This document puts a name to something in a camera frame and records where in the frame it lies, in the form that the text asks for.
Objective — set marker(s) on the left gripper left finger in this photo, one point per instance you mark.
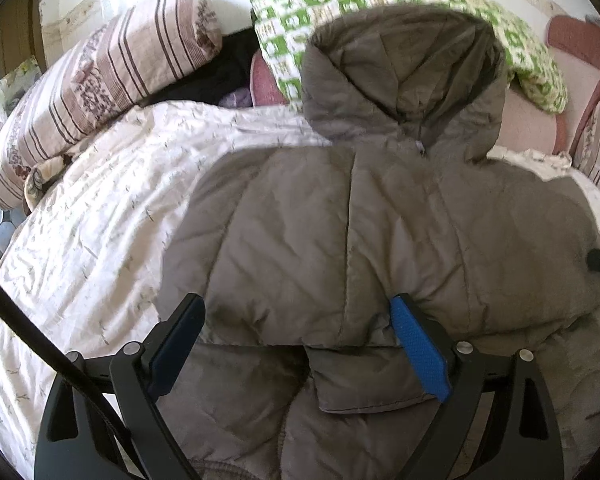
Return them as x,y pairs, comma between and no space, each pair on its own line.
75,442

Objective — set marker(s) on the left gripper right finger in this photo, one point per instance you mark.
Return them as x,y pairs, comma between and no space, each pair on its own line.
521,438

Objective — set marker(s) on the green white patterned pillow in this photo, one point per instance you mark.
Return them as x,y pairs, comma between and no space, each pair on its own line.
283,27

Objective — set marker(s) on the grey quilted hooded jacket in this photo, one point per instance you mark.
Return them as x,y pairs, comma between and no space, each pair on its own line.
297,253

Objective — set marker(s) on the striped floral pillow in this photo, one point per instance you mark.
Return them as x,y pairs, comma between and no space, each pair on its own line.
136,54

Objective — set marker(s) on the black cloth behind pillows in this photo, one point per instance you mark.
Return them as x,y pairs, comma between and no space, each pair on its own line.
224,81

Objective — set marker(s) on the white floral bed quilt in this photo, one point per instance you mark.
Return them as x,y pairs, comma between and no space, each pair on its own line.
85,265

